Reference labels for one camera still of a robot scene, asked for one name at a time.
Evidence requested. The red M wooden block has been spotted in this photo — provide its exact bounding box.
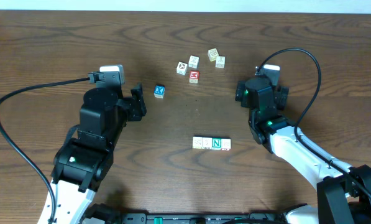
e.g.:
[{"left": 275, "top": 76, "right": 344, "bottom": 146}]
[{"left": 189, "top": 70, "right": 200, "bottom": 83}]

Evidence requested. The brown circle wooden block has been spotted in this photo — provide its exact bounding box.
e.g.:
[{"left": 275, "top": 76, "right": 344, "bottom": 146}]
[{"left": 176, "top": 62, "right": 188, "bottom": 75}]

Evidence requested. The blue sided wooden block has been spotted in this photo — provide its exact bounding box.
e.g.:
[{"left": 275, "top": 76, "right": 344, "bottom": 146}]
[{"left": 188, "top": 55, "right": 199, "bottom": 69}]

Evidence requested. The soccer ball wooden block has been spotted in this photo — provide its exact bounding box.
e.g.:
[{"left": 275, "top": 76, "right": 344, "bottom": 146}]
[{"left": 211, "top": 138, "right": 222, "bottom": 151}]

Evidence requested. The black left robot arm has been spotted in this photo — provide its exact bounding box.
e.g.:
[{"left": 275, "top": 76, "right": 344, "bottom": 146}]
[{"left": 39, "top": 84, "right": 146, "bottom": 223}]

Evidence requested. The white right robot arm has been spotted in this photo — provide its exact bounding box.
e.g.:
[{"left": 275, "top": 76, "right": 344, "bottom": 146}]
[{"left": 235, "top": 77, "right": 371, "bottom": 223}]

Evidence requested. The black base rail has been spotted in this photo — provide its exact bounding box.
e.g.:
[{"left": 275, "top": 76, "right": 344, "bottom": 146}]
[{"left": 82, "top": 203, "right": 316, "bottom": 224}]

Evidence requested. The blue X wooden block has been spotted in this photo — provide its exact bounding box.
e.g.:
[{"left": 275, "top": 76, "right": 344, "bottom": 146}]
[{"left": 154, "top": 85, "right": 165, "bottom": 98}]

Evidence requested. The plain engraved wooden block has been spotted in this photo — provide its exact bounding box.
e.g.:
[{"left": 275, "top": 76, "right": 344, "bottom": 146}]
[{"left": 215, "top": 56, "right": 226, "bottom": 68}]

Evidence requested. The yellow sided wooden block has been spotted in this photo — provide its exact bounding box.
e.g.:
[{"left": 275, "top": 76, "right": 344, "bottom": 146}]
[{"left": 208, "top": 48, "right": 219, "bottom": 62}]

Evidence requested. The yellow top wooden block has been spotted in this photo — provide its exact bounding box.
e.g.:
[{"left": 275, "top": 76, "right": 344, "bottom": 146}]
[{"left": 192, "top": 136, "right": 203, "bottom": 149}]

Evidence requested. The red A wooden block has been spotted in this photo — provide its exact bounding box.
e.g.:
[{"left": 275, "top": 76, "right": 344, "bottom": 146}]
[{"left": 202, "top": 138, "right": 213, "bottom": 149}]

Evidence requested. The red number 3 block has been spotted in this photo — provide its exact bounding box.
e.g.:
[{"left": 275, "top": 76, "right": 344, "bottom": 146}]
[{"left": 221, "top": 139, "right": 231, "bottom": 151}]

